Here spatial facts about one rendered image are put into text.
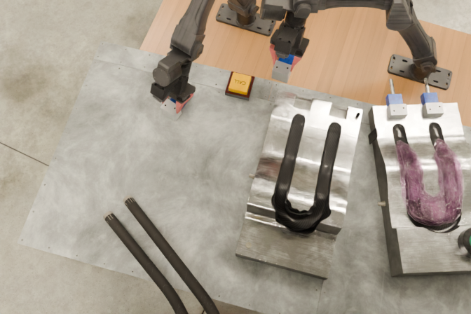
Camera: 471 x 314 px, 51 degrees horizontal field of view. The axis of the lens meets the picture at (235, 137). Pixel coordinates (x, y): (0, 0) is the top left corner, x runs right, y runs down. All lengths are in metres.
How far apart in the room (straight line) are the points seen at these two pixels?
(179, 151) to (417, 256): 0.74
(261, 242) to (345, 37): 0.75
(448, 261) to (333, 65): 0.69
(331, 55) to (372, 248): 0.63
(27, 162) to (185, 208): 1.24
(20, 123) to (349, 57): 1.66
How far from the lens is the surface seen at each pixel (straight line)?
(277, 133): 1.45
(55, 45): 2.78
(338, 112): 1.52
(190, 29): 1.34
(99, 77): 1.68
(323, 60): 1.66
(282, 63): 1.46
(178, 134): 1.54
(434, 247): 1.43
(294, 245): 1.40
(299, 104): 1.51
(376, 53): 1.71
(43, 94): 2.67
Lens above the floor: 2.24
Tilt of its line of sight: 70 degrees down
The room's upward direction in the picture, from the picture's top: 2 degrees counter-clockwise
